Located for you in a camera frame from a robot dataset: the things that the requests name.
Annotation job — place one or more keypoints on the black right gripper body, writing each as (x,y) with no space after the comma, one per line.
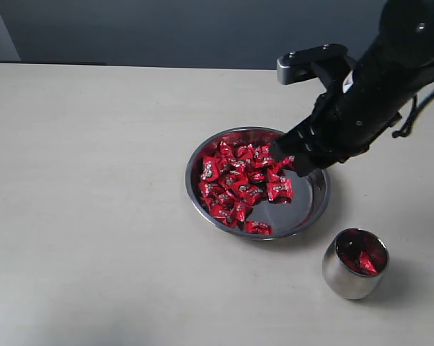
(344,125)

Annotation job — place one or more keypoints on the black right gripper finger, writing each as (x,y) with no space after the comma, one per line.
(305,164)
(300,142)

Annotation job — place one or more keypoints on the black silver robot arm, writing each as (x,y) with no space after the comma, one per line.
(401,56)

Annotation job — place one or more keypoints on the round steel plate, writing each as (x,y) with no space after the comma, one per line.
(311,194)

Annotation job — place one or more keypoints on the shiny steel cup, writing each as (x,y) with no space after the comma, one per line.
(343,281)

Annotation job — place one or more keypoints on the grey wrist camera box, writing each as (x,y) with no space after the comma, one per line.
(326,62)

